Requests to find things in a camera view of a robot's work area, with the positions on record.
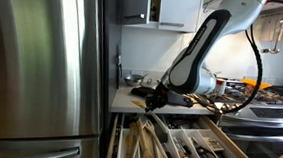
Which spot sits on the orange silicone mat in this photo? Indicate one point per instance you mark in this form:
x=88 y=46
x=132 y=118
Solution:
x=259 y=84

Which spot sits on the black scissors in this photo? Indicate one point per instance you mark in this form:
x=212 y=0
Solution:
x=206 y=153

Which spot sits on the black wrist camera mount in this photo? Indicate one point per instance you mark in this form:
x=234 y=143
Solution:
x=180 y=99

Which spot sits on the white cabinet door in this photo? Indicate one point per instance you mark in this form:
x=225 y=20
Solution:
x=176 y=8

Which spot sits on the black plastic spatula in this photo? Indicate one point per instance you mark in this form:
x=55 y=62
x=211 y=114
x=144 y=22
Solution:
x=162 y=135

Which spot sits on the hanging steel ladle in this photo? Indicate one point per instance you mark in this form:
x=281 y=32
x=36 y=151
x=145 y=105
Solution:
x=274 y=50

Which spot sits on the white cutlery organizer tray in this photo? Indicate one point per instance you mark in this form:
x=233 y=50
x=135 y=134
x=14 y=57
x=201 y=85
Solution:
x=177 y=138

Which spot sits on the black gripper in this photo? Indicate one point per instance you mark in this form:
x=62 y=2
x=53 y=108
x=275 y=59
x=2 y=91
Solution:
x=162 y=95

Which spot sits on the stainless gas stove range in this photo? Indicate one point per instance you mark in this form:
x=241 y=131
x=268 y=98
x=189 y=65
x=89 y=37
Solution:
x=266 y=112

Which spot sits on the open wooden drawer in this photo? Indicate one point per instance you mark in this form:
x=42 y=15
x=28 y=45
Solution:
x=230 y=142

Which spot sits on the small grey kitchen gadget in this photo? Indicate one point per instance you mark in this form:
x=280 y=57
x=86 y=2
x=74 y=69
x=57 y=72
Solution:
x=214 y=144

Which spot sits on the small steel bowl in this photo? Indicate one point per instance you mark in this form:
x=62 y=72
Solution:
x=133 y=79

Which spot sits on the flat pale wooden spatula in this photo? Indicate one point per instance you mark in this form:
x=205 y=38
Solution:
x=131 y=145

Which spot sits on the white red can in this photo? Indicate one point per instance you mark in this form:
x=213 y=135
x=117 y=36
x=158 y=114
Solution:
x=219 y=86

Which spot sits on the black oven mitt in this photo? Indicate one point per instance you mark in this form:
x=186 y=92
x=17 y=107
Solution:
x=142 y=90

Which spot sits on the wide pale wooden turner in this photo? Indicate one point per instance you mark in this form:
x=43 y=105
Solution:
x=146 y=153

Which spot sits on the clear glass lid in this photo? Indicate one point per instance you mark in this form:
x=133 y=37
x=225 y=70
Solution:
x=150 y=82

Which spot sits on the dark grey cabinet door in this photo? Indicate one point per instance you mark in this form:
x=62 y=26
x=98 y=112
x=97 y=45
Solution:
x=133 y=1

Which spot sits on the stainless steel refrigerator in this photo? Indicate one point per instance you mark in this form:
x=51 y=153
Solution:
x=32 y=64

